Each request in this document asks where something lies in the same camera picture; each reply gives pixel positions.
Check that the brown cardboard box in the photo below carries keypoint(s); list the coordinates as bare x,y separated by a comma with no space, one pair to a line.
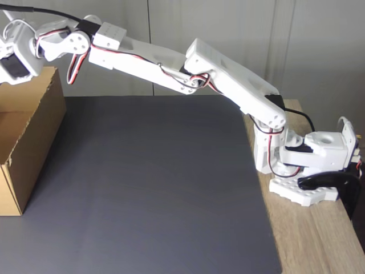
42,128

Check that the black table mat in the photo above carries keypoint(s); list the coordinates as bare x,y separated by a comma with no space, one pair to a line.
157,185

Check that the black table clamp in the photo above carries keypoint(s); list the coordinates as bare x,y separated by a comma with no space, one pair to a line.
348,194

